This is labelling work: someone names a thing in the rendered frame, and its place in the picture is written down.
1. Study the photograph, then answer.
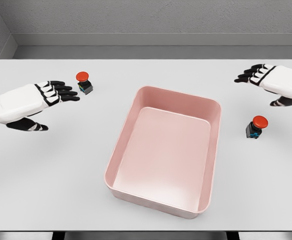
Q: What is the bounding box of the pink rectangular basket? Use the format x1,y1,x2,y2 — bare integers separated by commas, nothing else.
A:
102,85,222,220

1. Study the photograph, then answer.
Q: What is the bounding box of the red button industrial switch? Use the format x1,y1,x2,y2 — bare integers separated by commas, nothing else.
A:
76,71,94,96
245,115,269,139

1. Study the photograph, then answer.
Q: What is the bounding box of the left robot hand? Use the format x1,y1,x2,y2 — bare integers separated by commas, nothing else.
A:
0,80,81,132

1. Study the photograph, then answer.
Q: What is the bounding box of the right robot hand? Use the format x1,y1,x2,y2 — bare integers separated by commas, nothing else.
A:
233,63,292,107

